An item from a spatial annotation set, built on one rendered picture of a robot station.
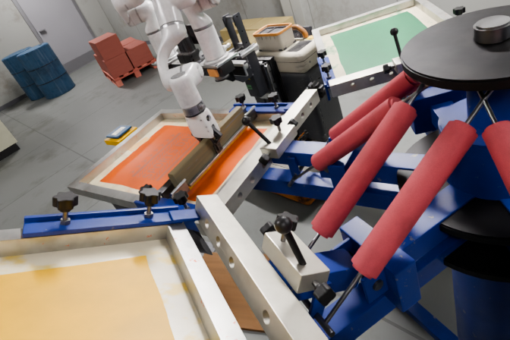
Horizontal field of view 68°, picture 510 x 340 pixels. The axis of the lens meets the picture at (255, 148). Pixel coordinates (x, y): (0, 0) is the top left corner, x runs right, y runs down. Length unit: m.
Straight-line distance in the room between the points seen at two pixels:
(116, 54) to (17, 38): 3.27
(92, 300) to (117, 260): 0.11
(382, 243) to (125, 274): 0.46
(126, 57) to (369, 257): 6.24
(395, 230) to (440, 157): 0.14
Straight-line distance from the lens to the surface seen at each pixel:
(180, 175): 1.23
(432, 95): 1.20
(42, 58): 7.98
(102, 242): 0.84
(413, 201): 0.67
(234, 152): 1.37
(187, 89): 1.21
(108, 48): 6.63
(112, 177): 1.64
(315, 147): 1.09
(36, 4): 9.60
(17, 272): 0.80
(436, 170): 0.67
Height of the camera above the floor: 1.64
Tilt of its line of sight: 31 degrees down
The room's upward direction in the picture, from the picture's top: 22 degrees counter-clockwise
